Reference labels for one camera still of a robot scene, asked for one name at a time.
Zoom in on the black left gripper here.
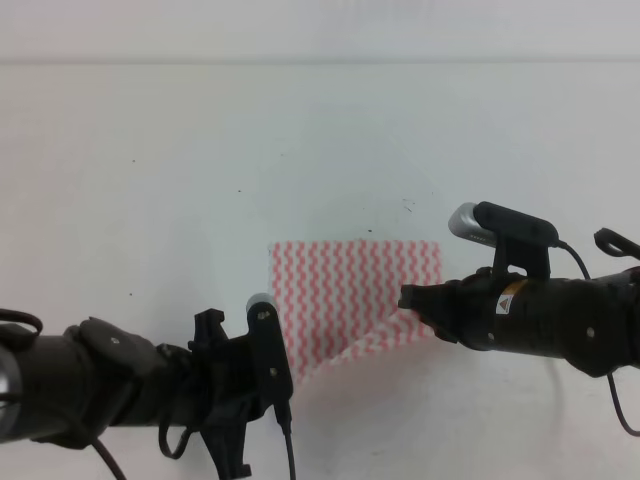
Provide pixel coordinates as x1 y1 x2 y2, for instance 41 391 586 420
188 309 260 480

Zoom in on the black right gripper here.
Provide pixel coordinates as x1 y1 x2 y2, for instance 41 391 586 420
397 269 529 351

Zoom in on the pink white striped towel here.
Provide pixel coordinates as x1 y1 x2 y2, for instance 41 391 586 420
269 239 442 385

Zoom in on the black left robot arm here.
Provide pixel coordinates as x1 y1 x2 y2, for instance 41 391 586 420
1 309 252 479

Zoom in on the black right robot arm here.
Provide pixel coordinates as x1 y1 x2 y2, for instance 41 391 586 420
398 268 639 378

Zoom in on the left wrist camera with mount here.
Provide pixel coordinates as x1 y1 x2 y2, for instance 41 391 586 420
246 293 294 439

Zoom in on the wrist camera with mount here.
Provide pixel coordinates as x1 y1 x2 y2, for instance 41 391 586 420
246 293 294 439
448 201 560 280

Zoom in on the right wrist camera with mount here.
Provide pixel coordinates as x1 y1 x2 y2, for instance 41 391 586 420
448 201 560 280

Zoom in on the black right camera cable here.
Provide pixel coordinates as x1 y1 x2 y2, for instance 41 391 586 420
554 227 640 434

